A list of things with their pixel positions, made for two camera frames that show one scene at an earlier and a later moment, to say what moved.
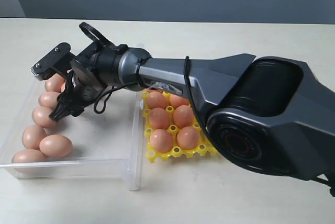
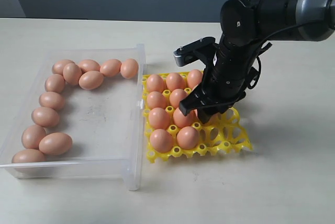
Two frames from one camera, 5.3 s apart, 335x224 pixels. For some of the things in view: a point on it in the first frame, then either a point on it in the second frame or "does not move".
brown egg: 176,101 does not move
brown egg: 63,86 → 194,113
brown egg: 155,99 does not move
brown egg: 188,137 does not move
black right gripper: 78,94 → 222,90
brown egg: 29,155 does not move
